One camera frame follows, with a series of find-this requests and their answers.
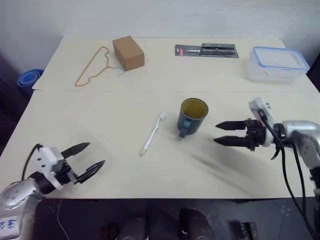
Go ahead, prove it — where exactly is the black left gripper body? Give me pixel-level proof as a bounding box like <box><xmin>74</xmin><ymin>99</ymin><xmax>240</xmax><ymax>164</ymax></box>
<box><xmin>56</xmin><ymin>158</ymin><xmax>80</xmax><ymax>186</ymax></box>

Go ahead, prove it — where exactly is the thin white thread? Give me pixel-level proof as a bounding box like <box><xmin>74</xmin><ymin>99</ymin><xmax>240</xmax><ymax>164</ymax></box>
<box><xmin>56</xmin><ymin>198</ymin><xmax>70</xmax><ymax>240</ymax></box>

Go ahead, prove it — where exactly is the clear lid blue rim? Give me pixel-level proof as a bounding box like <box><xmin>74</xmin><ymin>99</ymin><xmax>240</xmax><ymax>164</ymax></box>
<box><xmin>250</xmin><ymin>46</ymin><xmax>311</xmax><ymax>76</ymax></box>

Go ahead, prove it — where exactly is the blue mug yellow inside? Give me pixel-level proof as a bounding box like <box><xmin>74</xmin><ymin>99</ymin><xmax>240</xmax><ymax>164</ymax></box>
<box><xmin>176</xmin><ymin>97</ymin><xmax>209</xmax><ymax>139</ymax></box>

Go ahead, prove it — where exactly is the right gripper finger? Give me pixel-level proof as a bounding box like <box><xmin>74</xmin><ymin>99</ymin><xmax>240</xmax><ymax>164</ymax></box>
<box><xmin>215</xmin><ymin>120</ymin><xmax>248</xmax><ymax>132</ymax></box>
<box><xmin>213</xmin><ymin>135</ymin><xmax>249</xmax><ymax>149</ymax></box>

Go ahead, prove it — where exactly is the stack of blue bowls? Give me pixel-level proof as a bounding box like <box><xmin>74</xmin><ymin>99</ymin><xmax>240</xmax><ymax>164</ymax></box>
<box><xmin>17</xmin><ymin>68</ymin><xmax>45</xmax><ymax>89</ymax></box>

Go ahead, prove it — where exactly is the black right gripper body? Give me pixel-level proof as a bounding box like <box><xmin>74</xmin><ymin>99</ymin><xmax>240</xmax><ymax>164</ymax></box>
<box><xmin>243</xmin><ymin>117</ymin><xmax>268</xmax><ymax>152</ymax></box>

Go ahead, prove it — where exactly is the yellow rubber band loop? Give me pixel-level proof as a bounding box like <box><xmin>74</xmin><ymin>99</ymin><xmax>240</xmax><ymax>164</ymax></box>
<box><xmin>74</xmin><ymin>46</ymin><xmax>111</xmax><ymax>88</ymax></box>

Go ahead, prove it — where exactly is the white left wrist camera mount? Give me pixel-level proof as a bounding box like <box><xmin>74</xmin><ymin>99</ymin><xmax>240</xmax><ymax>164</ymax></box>
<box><xmin>34</xmin><ymin>146</ymin><xmax>67</xmax><ymax>191</ymax></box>

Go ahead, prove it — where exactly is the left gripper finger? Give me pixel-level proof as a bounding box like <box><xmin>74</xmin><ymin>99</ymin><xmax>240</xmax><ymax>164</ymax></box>
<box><xmin>61</xmin><ymin>142</ymin><xmax>91</xmax><ymax>159</ymax></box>
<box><xmin>74</xmin><ymin>160</ymin><xmax>106</xmax><ymax>185</ymax></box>

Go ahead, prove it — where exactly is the white toothbrush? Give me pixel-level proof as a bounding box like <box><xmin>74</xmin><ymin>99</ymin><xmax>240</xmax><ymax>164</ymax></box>
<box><xmin>139</xmin><ymin>111</ymin><xmax>168</xmax><ymax>157</ymax></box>

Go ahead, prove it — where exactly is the brown cardboard box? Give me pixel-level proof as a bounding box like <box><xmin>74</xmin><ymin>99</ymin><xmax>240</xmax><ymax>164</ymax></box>
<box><xmin>111</xmin><ymin>35</ymin><xmax>146</xmax><ymax>72</ymax></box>

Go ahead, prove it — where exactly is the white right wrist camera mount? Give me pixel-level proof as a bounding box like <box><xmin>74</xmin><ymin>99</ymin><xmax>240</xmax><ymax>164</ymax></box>
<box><xmin>248</xmin><ymin>96</ymin><xmax>275</xmax><ymax>147</ymax></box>

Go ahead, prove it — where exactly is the clear plastic food container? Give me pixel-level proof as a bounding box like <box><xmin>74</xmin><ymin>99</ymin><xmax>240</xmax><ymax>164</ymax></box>
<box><xmin>244</xmin><ymin>57</ymin><xmax>295</xmax><ymax>85</ymax></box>

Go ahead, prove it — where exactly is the black packaged tool card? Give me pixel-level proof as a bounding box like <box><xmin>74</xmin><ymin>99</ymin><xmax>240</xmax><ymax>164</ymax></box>
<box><xmin>174</xmin><ymin>42</ymin><xmax>240</xmax><ymax>60</ymax></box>

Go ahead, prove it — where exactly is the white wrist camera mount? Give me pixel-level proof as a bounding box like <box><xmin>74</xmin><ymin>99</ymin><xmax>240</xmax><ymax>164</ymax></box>
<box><xmin>34</xmin><ymin>146</ymin><xmax>67</xmax><ymax>191</ymax></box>
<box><xmin>248</xmin><ymin>96</ymin><xmax>275</xmax><ymax>147</ymax></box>

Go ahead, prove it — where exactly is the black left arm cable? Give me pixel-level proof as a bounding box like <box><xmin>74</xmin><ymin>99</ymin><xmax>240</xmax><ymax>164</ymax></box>
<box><xmin>21</xmin><ymin>143</ymin><xmax>43</xmax><ymax>181</ymax></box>

